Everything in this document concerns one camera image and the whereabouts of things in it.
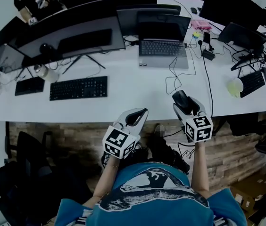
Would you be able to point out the person's blue printed t-shirt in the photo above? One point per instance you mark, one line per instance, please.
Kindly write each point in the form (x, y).
(152, 208)

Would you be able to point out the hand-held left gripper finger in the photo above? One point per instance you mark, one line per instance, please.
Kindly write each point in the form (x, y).
(142, 125)
(124, 116)

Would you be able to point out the white drinking bottle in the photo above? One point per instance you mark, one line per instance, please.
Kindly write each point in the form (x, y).
(49, 74)

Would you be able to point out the compact black keyboard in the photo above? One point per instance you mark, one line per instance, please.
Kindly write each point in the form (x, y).
(252, 82)

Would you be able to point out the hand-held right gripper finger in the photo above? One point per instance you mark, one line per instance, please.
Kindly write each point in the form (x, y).
(179, 115)
(197, 106)

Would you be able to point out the small black keyboard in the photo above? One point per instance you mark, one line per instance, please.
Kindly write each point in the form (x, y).
(29, 86)

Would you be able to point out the person's black trousers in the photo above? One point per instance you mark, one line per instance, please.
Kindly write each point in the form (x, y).
(161, 152)

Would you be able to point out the large black keyboard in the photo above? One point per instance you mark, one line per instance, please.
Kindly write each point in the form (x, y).
(78, 88)

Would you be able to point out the yellow-green cup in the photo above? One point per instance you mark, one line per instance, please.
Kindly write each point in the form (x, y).
(235, 87)

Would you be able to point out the black round speaker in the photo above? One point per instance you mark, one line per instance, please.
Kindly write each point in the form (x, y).
(47, 49)

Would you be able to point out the pink box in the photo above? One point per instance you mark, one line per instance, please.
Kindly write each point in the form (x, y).
(201, 24)

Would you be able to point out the brown cardboard box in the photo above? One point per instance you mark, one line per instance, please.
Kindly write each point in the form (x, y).
(253, 192)

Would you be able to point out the black computer mouse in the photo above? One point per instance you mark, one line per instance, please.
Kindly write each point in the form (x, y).
(181, 99)

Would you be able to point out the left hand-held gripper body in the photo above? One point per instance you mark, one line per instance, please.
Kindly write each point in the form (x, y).
(117, 139)

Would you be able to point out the person's shoe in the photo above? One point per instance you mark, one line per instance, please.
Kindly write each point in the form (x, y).
(159, 130)

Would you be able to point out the large black monitor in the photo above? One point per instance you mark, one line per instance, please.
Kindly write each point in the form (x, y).
(229, 8)

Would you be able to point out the black phone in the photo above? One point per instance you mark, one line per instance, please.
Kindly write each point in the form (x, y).
(206, 38)

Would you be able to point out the black monitor with stand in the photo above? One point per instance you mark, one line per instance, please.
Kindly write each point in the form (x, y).
(241, 36)

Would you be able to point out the person's right forearm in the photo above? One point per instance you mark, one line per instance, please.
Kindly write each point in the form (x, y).
(199, 168)

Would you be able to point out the person's left forearm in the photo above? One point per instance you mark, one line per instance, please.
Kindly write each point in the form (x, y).
(107, 178)

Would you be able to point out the grey laptop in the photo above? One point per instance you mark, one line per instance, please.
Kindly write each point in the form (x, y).
(162, 48)

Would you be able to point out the yellow-green ball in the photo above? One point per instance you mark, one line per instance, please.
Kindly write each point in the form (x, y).
(197, 34)

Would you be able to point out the small black plastic part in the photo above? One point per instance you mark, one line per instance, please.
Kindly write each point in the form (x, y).
(193, 10)

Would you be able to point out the wide curved black monitor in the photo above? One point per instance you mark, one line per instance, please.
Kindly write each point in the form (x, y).
(76, 32)

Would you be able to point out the black power adapter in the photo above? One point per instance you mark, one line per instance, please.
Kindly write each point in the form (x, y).
(208, 54)

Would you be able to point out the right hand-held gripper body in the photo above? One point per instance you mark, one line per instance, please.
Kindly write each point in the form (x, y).
(199, 128)

